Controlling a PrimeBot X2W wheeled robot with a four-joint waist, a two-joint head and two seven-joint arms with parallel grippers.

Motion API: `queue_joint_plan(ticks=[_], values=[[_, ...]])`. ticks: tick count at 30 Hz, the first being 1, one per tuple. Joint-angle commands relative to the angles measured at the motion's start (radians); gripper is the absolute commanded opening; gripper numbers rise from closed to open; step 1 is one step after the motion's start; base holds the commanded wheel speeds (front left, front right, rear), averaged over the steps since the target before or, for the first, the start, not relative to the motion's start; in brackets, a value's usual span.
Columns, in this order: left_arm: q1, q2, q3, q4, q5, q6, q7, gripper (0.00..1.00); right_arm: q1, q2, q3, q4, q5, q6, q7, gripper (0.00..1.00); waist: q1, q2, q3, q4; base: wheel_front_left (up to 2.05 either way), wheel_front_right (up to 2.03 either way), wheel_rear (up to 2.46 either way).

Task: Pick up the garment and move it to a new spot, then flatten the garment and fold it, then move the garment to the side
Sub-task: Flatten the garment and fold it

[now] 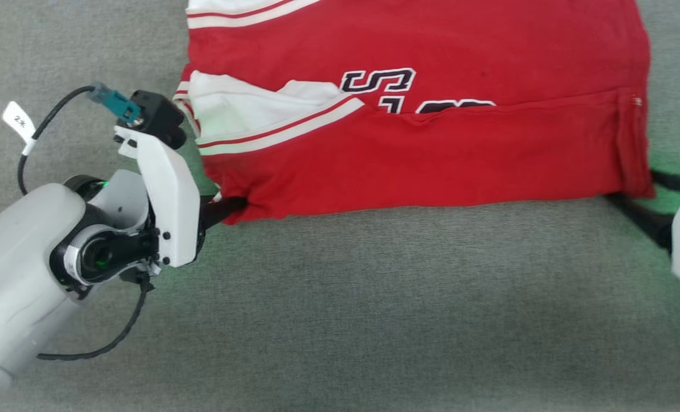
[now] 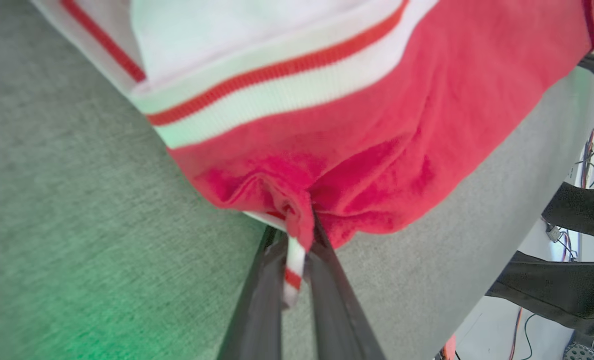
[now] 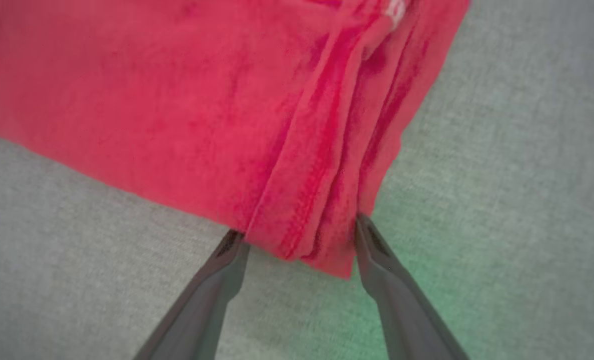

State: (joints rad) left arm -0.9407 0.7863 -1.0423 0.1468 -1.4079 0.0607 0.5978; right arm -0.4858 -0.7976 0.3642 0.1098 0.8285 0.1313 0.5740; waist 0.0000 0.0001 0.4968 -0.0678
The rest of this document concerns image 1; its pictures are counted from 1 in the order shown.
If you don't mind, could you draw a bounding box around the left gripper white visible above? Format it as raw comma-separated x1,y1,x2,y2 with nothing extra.
51,126,249,287

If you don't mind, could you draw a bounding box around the red and white jersey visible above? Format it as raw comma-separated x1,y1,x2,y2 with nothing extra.
174,0,658,225

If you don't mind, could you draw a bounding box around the grey fabric sofa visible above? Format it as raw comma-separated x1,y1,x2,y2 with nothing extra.
0,0,680,412

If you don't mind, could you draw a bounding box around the teal cable connector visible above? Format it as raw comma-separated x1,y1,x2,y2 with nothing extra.
87,83,144,128

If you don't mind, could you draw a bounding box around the black cable with tag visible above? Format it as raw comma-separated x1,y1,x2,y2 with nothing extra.
18,86,97,196

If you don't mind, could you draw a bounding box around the white paper cable tag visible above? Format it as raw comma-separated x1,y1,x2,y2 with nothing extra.
2,101,37,156

